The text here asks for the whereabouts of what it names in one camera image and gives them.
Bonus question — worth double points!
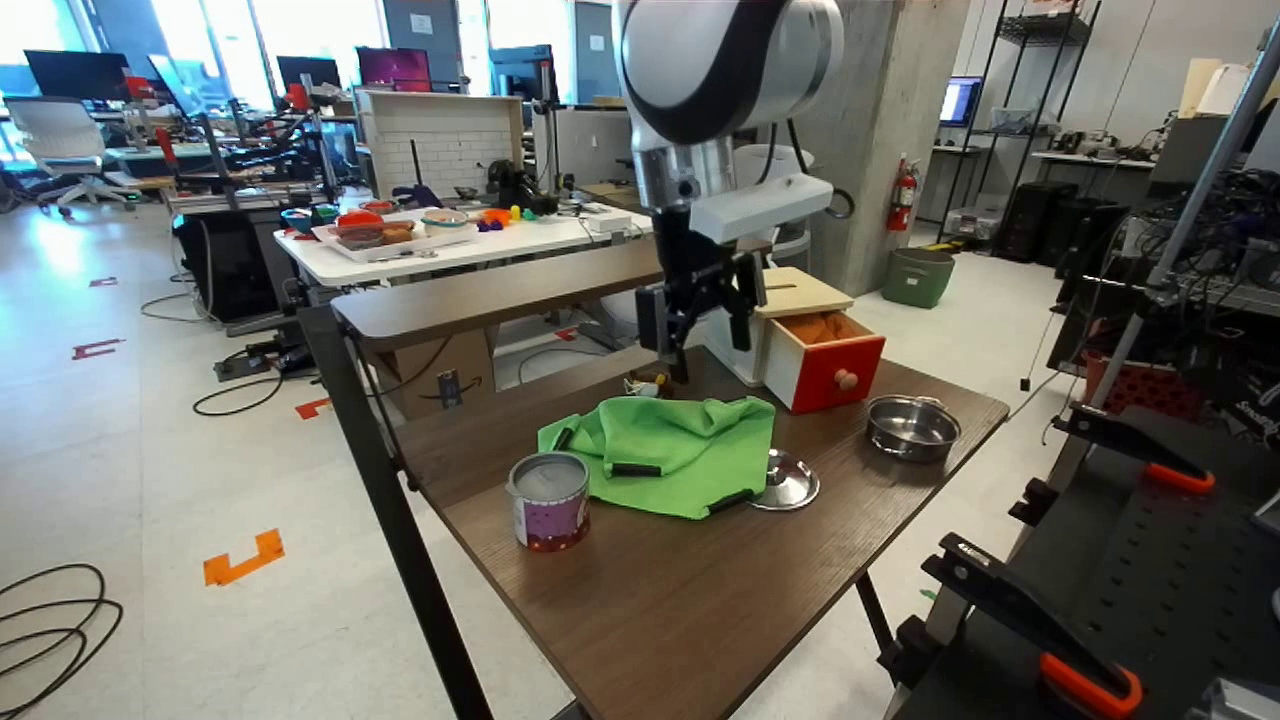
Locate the red fire extinguisher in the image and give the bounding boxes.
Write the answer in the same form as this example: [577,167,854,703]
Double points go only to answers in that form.
[883,157,924,234]

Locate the black desktop device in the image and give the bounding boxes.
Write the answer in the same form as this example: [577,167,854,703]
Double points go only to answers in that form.
[483,157,532,212]

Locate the purple screen monitor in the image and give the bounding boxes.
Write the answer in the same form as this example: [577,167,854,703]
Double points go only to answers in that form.
[350,45,437,97]

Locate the black wire rack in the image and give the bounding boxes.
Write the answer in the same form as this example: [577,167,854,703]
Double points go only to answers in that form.
[934,0,1103,243]

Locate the steel pot lid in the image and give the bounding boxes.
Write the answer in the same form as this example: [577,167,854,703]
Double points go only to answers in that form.
[752,448,824,515]

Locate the white work table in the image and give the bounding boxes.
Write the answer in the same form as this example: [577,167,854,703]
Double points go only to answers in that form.
[273,194,673,297]

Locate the green cloth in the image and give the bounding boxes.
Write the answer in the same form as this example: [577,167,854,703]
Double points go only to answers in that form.
[537,390,779,525]

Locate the green storage bin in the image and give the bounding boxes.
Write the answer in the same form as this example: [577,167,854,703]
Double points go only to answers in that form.
[874,240,960,310]

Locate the red crate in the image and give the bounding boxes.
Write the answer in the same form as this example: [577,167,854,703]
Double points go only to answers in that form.
[1080,351,1210,429]

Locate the dark flat monitor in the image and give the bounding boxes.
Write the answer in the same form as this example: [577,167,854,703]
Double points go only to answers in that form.
[20,48,133,105]

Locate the black clamp orange handle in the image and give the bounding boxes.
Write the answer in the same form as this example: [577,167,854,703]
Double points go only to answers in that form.
[917,532,1150,720]
[1050,400,1220,500]

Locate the black coiled floor cable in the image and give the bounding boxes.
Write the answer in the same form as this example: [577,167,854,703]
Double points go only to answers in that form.
[0,559,129,720]

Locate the silver metal pole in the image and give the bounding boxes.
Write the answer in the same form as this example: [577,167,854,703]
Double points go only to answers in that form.
[1076,12,1280,415]

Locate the brown wooden shelf board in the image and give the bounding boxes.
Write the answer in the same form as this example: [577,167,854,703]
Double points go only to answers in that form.
[329,229,673,351]

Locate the small lit monitor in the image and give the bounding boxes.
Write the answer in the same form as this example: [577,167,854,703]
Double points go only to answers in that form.
[934,73,989,131]

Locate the white pegboard panel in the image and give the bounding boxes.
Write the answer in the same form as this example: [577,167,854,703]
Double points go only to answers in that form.
[360,88,527,200]

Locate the orange toy blocks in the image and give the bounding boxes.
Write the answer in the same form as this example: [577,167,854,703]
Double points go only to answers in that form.
[332,194,419,251]

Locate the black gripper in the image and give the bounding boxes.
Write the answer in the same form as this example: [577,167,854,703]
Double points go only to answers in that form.
[637,205,772,390]

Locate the small steel pot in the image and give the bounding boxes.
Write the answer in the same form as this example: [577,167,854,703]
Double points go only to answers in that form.
[863,390,964,471]

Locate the black metal table frame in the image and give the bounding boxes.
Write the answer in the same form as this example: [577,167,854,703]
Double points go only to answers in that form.
[296,303,497,720]

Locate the grey concrete pillar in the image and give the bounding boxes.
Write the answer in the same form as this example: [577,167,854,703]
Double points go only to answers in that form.
[796,0,976,300]

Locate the red fronted wooden drawer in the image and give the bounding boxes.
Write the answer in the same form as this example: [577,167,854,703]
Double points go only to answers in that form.
[765,307,889,415]

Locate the purple labelled tin can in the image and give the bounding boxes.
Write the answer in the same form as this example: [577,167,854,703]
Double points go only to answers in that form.
[504,451,592,556]

